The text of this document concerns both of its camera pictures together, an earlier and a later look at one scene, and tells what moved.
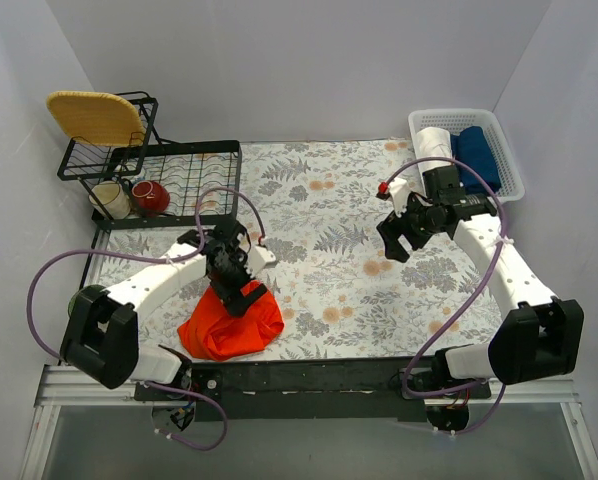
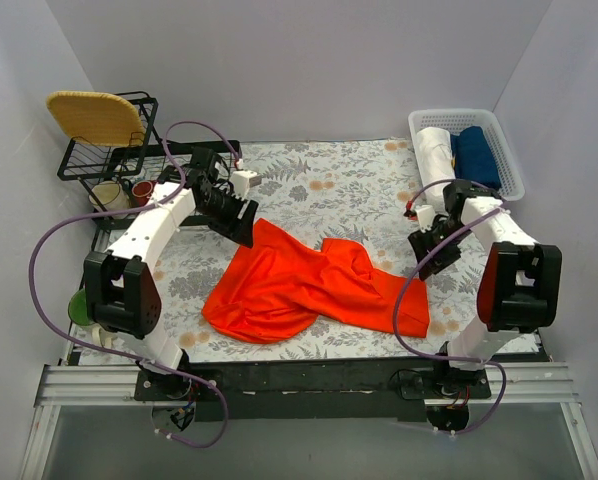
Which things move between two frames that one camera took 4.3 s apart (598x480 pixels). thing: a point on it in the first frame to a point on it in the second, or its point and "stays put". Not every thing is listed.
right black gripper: (402, 226) to (439, 245)
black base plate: (314, 390) stays put
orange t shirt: (214, 332) to (270, 286)
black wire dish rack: (156, 184) stays put
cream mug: (113, 198) stays put
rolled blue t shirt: (471, 147) stays put
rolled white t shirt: (433, 142) stays put
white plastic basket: (456, 119) stays put
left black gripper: (242, 295) to (224, 208)
